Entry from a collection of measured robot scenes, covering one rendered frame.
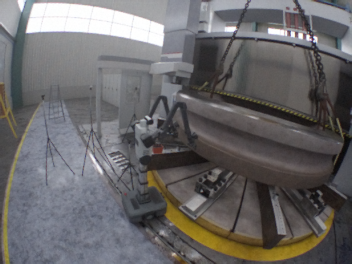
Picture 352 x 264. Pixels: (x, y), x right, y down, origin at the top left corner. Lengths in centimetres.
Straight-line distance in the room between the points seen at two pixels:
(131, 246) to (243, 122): 230
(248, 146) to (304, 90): 344
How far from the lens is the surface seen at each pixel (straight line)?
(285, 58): 533
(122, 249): 221
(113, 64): 480
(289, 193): 343
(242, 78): 541
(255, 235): 233
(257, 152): 226
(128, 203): 233
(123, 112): 529
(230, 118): 209
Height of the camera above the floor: 202
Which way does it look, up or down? 20 degrees down
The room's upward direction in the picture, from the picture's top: 7 degrees clockwise
